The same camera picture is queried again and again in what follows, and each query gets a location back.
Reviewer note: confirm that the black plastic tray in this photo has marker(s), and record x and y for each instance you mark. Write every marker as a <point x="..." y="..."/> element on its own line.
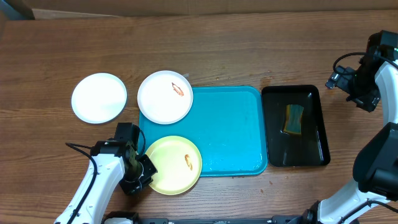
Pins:
<point x="288" y="150"/>

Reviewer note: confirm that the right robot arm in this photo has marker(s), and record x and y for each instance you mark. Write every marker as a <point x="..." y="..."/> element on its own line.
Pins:
<point x="374" y="179"/>

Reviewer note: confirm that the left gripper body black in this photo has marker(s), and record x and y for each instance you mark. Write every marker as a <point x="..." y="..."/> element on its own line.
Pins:
<point x="140" y="175"/>

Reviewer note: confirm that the yellow plate with sauce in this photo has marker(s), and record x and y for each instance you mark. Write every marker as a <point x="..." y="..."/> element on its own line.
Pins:
<point x="178" y="163"/>

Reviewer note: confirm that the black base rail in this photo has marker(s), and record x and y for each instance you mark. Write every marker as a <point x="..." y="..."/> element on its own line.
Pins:
<point x="217" y="221"/>

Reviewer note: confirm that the green yellow sponge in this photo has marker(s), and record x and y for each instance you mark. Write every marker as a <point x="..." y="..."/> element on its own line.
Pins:
<point x="293" y="119"/>

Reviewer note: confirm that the teal plastic tray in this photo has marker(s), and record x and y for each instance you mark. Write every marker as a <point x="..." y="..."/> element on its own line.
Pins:
<point x="226" y="123"/>

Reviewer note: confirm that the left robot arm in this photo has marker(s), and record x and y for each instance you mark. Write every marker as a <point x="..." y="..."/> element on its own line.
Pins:
<point x="112" y="163"/>

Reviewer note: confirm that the white plate upper left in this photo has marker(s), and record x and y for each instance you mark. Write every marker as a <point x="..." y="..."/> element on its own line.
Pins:
<point x="165" y="97"/>

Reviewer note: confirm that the white plate with sauce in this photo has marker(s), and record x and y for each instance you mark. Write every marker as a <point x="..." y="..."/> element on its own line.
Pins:
<point x="99" y="98"/>

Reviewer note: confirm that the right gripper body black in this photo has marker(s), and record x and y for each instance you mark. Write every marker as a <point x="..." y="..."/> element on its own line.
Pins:
<point x="359" y="97"/>

